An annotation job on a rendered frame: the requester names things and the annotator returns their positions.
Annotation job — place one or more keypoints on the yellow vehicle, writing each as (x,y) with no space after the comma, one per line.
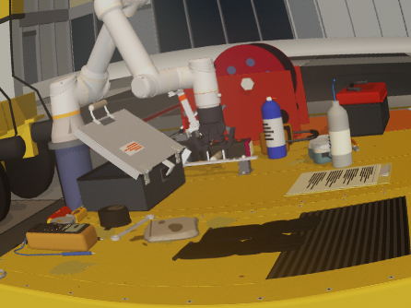
(16,128)

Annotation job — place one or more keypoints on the black toolbox with red lid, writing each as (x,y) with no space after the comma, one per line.
(366,112)

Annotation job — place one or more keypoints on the white aircraft wing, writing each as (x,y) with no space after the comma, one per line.
(321,46)

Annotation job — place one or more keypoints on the white stay bar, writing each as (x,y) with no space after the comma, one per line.
(168,167)

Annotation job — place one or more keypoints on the dark grey battery box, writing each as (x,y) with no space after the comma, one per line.
(128,189)

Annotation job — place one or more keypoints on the light grey tray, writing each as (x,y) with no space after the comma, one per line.
(224,160)

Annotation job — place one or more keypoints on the orange padlock with black loop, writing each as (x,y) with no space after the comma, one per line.
(290,136)

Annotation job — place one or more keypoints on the stained beige rag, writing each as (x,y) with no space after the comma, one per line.
(171,228)

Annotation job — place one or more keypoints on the dark hangar window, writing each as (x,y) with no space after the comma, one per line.
(221,22)

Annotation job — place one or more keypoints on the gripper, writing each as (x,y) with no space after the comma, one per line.
(210,117)

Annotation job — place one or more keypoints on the blue and white spray can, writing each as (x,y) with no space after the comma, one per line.
(273,128)

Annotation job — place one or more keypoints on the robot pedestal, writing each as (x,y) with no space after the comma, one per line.
(72,170)

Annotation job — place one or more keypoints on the blue probe lead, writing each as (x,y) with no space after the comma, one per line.
(48,254)

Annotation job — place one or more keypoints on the red and yellow clamp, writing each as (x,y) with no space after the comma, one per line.
(65,214)

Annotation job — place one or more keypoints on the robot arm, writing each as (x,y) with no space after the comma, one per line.
(106,41)

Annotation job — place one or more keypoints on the grey and cream bottle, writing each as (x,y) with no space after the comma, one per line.
(339,135)

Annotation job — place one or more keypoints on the teal tape roll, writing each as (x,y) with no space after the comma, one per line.
(319,149)

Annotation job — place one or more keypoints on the black ribbed mat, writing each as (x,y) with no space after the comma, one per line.
(353,237)

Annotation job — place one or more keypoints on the black tape roll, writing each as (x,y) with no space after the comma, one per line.
(114,217)

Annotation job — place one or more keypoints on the grey shelf unit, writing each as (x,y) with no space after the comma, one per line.
(41,41)

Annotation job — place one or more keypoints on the red and white brake lever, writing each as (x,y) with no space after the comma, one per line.
(187,109)

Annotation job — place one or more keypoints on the cream clipboard with paper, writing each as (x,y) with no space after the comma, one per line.
(340,178)

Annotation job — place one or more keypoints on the silver wrench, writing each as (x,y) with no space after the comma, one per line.
(131,228)

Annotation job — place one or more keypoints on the magenta isolator key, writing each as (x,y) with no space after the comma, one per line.
(248,147)

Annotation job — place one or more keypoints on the orange multimeter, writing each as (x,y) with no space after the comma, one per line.
(61,237)

